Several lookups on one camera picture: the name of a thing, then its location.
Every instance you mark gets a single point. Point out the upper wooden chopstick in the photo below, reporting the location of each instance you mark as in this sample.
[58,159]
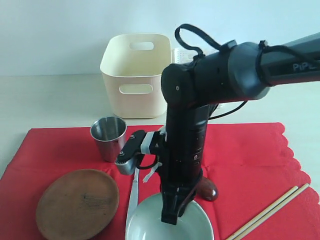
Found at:
[261,214]

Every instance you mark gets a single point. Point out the white ceramic bowl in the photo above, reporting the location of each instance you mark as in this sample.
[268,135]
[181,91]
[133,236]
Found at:
[145,223]

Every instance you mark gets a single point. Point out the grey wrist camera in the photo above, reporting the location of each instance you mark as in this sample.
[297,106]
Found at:
[133,151]

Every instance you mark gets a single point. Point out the brown wooden plate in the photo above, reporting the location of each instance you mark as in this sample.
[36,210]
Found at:
[77,206]

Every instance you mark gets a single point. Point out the white perforated plastic basket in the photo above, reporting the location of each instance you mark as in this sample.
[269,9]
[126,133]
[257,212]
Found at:
[183,56]

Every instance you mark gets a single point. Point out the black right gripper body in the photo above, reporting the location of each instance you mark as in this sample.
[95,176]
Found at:
[185,139]

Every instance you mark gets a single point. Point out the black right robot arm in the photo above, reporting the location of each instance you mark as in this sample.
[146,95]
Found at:
[238,72]

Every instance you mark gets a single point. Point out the stainless steel cup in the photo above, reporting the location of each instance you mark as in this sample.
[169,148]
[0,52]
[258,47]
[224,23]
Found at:
[109,134]

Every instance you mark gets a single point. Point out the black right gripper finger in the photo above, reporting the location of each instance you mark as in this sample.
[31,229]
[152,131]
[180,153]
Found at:
[171,203]
[185,195]

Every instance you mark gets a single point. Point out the dark wooden spoon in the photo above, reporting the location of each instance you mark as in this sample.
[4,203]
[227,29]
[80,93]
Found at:
[207,190]

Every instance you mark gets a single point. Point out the wooden chopstick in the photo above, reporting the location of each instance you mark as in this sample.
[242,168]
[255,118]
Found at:
[273,211]
[261,214]

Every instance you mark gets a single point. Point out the silver table knife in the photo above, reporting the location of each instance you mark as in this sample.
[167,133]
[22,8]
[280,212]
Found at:
[134,196]

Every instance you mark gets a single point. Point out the lower wooden chopstick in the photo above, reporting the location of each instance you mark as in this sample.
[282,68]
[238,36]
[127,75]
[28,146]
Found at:
[273,211]

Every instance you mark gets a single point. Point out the cream plastic bin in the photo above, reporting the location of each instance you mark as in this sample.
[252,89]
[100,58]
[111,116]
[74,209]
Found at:
[131,68]

